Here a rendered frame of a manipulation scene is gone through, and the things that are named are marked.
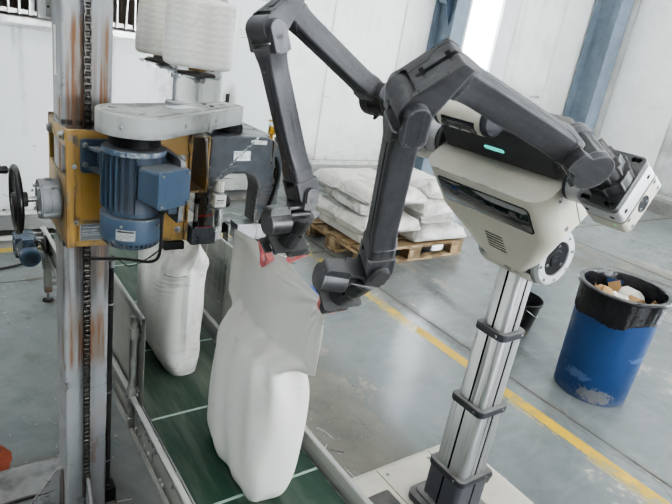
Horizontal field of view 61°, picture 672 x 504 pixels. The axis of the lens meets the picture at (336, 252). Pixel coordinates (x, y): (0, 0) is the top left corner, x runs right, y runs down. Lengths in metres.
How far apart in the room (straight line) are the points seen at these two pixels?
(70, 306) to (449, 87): 1.28
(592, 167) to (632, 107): 8.79
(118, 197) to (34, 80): 2.91
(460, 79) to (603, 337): 2.59
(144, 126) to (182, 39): 0.22
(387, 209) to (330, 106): 5.79
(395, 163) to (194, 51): 0.64
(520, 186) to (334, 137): 5.64
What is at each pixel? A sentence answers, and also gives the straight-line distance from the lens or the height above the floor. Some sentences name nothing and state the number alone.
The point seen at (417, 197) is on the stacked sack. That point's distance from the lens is 4.60.
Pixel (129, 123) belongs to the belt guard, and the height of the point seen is 1.40.
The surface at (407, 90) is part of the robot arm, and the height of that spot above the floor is 1.59.
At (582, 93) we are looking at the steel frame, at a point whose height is 1.45.
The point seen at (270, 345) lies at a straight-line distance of 1.54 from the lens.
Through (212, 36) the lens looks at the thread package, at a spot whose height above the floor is 1.61.
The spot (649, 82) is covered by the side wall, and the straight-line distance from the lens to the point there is 9.83.
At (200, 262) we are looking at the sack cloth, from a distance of 2.06.
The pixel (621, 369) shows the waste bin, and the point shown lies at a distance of 3.44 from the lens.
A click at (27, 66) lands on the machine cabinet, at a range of 4.29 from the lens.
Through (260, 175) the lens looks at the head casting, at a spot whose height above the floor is 1.22.
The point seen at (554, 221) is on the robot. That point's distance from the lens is 1.36.
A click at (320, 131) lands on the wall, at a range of 6.77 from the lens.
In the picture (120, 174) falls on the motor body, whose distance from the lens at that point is 1.43.
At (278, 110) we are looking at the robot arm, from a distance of 1.32.
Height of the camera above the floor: 1.65
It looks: 20 degrees down
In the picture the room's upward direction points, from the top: 10 degrees clockwise
